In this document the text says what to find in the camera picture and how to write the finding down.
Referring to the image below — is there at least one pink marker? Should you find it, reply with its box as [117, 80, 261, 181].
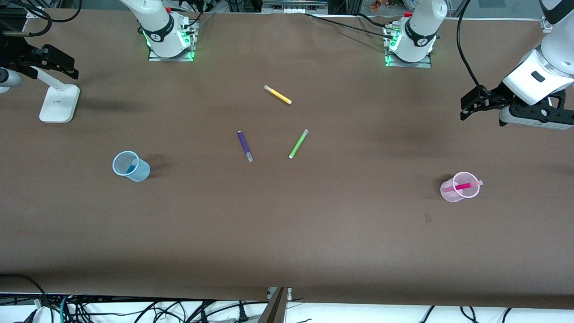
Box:
[443, 180, 483, 192]

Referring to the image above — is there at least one translucent pink plastic cup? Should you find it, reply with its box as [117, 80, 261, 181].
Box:
[440, 172, 481, 203]

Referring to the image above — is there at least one translucent blue plastic cup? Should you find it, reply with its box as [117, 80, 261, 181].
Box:
[112, 151, 151, 182]

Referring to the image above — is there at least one green marker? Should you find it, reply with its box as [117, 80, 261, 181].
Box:
[288, 129, 309, 159]

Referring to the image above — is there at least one purple marker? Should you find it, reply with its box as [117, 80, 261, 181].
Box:
[237, 131, 254, 162]

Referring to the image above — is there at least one yellow marker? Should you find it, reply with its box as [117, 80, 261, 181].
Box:
[264, 85, 292, 105]

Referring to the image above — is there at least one grey metal box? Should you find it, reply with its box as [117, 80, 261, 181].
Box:
[262, 0, 328, 14]

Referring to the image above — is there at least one wooden table beam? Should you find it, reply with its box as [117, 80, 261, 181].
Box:
[258, 287, 290, 323]

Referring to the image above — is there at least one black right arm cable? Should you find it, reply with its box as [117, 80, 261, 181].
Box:
[0, 0, 82, 36]

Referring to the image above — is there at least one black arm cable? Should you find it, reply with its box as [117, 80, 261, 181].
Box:
[457, 0, 487, 90]
[0, 0, 82, 36]

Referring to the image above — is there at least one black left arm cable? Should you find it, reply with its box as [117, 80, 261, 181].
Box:
[457, 0, 487, 90]

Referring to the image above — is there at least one short black table cable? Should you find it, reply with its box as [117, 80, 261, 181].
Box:
[354, 13, 391, 27]

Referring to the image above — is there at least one long black table cable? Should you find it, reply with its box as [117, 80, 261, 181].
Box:
[305, 13, 395, 35]

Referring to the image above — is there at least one thick black floor cable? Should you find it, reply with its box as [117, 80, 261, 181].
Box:
[0, 274, 48, 308]

